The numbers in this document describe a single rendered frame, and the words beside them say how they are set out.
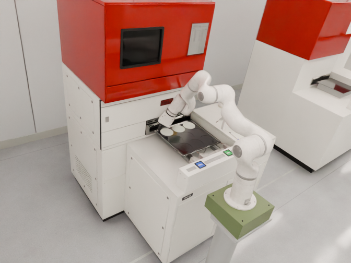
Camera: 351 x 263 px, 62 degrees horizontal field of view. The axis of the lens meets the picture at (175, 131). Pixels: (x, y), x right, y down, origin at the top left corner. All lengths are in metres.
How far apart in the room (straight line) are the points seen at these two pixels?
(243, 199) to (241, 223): 0.14
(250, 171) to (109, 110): 0.98
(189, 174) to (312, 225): 1.76
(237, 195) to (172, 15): 1.14
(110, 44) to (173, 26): 0.44
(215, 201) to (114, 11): 1.18
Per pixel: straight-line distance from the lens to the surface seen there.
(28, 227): 2.82
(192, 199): 1.98
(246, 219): 1.68
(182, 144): 2.13
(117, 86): 1.87
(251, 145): 1.50
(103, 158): 2.19
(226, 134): 2.23
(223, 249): 2.02
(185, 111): 2.08
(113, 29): 1.73
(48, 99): 3.52
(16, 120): 3.55
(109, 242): 2.62
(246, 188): 1.67
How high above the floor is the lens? 2.13
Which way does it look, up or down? 33 degrees down
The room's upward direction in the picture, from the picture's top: 9 degrees clockwise
